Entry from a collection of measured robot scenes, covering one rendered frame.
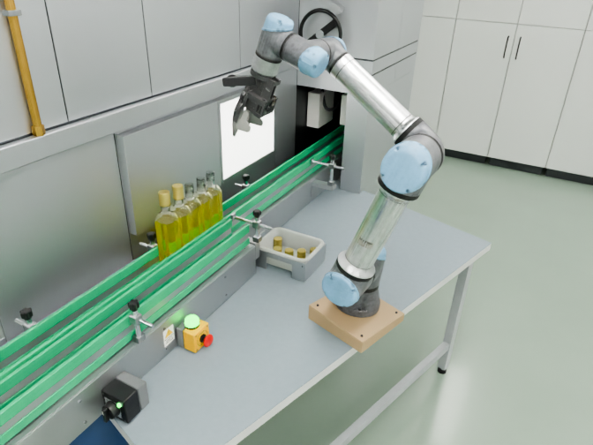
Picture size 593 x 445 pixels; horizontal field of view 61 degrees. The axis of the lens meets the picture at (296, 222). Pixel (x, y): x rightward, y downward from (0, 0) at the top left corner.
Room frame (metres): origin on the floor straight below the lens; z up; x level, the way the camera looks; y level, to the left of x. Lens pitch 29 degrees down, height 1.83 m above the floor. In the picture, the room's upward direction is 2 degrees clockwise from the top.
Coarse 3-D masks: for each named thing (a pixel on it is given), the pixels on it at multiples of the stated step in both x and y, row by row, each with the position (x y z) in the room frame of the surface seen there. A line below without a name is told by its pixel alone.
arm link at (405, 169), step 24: (408, 144) 1.14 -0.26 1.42; (432, 144) 1.19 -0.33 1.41; (384, 168) 1.13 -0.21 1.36; (408, 168) 1.11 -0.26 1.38; (432, 168) 1.13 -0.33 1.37; (384, 192) 1.15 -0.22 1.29; (408, 192) 1.10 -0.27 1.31; (384, 216) 1.14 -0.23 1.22; (360, 240) 1.17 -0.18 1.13; (384, 240) 1.16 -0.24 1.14; (336, 264) 1.20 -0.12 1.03; (360, 264) 1.16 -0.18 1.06; (336, 288) 1.16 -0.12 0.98; (360, 288) 1.16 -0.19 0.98
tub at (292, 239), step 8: (272, 232) 1.70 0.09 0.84; (280, 232) 1.73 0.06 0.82; (288, 232) 1.72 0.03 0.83; (296, 232) 1.71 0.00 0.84; (264, 240) 1.65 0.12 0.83; (272, 240) 1.70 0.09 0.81; (288, 240) 1.71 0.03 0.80; (296, 240) 1.70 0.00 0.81; (304, 240) 1.68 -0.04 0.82; (312, 240) 1.67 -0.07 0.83; (320, 240) 1.65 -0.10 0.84; (264, 248) 1.58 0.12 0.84; (272, 248) 1.69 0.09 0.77; (296, 248) 1.69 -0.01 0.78; (304, 248) 1.68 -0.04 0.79; (288, 256) 1.53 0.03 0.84; (312, 256) 1.55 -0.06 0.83
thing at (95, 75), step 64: (0, 0) 1.19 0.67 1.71; (64, 0) 1.34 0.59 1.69; (128, 0) 1.53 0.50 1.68; (192, 0) 1.78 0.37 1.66; (256, 0) 2.12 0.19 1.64; (0, 64) 1.16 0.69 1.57; (64, 64) 1.31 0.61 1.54; (128, 64) 1.50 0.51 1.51; (192, 64) 1.76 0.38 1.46; (0, 128) 1.12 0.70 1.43; (64, 128) 1.25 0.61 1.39; (128, 128) 1.47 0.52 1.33; (320, 128) 2.72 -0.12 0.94; (0, 192) 1.09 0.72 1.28; (64, 192) 1.24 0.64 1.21; (0, 256) 1.05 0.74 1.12; (64, 256) 1.20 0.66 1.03; (128, 256) 1.40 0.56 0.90; (0, 320) 1.01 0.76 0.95
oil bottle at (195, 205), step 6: (186, 204) 1.45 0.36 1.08; (192, 204) 1.45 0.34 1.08; (198, 204) 1.47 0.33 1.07; (192, 210) 1.44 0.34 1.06; (198, 210) 1.46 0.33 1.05; (192, 216) 1.44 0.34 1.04; (198, 216) 1.46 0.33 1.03; (192, 222) 1.44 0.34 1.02; (198, 222) 1.46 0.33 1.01; (192, 228) 1.44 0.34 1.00; (198, 228) 1.46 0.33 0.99; (198, 234) 1.46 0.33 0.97
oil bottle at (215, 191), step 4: (208, 188) 1.56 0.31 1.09; (212, 188) 1.56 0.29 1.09; (216, 188) 1.57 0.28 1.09; (220, 188) 1.58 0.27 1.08; (212, 192) 1.55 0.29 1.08; (216, 192) 1.56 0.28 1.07; (220, 192) 1.58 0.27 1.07; (212, 196) 1.54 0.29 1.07; (216, 196) 1.56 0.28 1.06; (220, 196) 1.58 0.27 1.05; (216, 200) 1.56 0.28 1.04; (220, 200) 1.58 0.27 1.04; (216, 204) 1.56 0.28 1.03; (220, 204) 1.57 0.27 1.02; (216, 208) 1.56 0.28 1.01; (220, 208) 1.57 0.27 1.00; (216, 212) 1.55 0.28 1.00; (220, 212) 1.57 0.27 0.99; (216, 216) 1.55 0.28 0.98; (220, 216) 1.57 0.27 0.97; (216, 220) 1.55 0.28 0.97; (220, 220) 1.57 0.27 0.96
